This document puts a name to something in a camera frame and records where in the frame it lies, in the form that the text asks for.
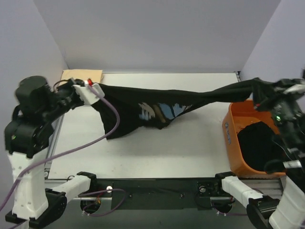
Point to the black graphic t shirt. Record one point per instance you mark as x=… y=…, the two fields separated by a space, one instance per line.
x=158 y=108

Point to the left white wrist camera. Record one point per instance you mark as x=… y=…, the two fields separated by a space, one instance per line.
x=89 y=92

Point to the folded cream t shirt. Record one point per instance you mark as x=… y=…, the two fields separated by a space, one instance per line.
x=83 y=74

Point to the black t shirt in bin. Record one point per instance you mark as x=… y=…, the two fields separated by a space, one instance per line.
x=259 y=145

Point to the aluminium frame rail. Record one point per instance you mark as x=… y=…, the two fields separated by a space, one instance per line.
x=270 y=187

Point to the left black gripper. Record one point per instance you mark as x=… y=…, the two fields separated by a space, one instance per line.
x=77 y=82

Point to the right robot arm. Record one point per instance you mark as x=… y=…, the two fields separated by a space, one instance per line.
x=263 y=211

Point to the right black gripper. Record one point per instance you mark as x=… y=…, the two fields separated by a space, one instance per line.
x=266 y=102

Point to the orange plastic bin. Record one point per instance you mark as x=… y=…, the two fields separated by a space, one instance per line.
x=240 y=115

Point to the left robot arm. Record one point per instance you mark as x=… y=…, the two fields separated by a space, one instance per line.
x=27 y=141

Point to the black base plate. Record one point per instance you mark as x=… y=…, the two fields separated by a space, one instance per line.
x=202 y=199

